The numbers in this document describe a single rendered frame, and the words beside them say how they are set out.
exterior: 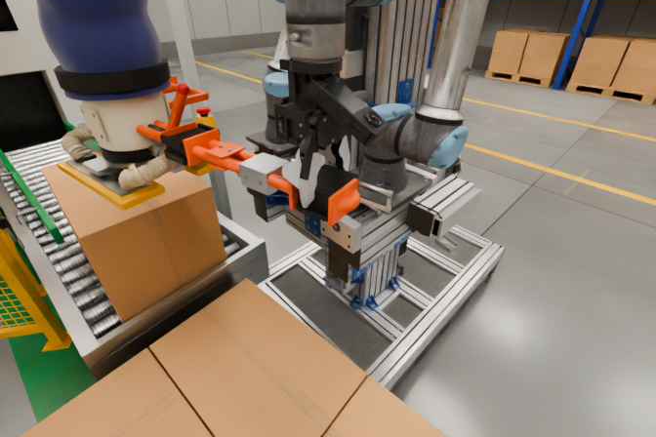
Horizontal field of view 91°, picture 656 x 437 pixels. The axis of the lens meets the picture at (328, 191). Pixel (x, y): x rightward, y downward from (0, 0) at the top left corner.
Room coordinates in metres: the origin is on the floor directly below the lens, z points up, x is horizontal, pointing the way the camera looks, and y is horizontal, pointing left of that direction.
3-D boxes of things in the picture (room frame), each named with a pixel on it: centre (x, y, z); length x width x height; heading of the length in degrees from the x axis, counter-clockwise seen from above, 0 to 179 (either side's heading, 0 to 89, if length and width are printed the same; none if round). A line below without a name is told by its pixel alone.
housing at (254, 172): (0.52, 0.11, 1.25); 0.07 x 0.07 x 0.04; 55
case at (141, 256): (1.05, 0.76, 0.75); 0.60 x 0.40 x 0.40; 45
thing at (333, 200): (0.44, 0.01, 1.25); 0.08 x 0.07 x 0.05; 55
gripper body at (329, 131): (0.47, 0.02, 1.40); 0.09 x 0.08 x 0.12; 54
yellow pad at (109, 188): (0.71, 0.55, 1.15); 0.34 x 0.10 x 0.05; 55
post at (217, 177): (1.59, 0.62, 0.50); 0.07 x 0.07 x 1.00; 49
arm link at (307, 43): (0.46, 0.02, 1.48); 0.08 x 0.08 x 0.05
